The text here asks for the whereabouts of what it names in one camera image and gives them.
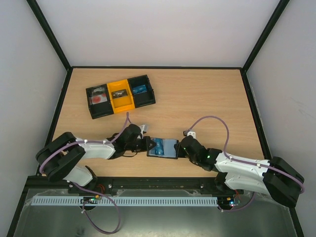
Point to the blue card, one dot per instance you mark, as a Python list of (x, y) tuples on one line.
[(158, 150), (139, 89)]

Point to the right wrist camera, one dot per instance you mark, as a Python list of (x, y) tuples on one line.
[(189, 133)]

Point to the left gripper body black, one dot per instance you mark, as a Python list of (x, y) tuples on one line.
[(139, 147)]

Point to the black card holder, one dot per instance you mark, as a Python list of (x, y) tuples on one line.
[(169, 151)]

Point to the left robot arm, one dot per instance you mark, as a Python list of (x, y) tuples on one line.
[(59, 160)]

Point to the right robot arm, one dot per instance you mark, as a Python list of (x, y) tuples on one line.
[(222, 162)]

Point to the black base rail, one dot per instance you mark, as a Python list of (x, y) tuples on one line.
[(158, 184)]

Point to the dark picture card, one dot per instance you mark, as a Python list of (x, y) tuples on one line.
[(119, 94)]

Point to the blue card in bin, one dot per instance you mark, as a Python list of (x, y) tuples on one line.
[(139, 89)]

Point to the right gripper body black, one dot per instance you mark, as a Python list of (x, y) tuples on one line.
[(181, 145)]

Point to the yellow bin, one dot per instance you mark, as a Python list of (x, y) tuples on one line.
[(121, 104)]

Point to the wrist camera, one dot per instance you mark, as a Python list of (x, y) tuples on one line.
[(143, 130), (189, 133)]

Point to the light blue cable duct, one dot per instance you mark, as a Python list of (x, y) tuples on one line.
[(125, 201)]

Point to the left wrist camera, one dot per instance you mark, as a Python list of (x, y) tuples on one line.
[(143, 130)]

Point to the black cage frame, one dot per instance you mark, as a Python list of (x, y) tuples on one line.
[(281, 6)]

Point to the red white card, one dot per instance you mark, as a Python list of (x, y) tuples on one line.
[(99, 95)]

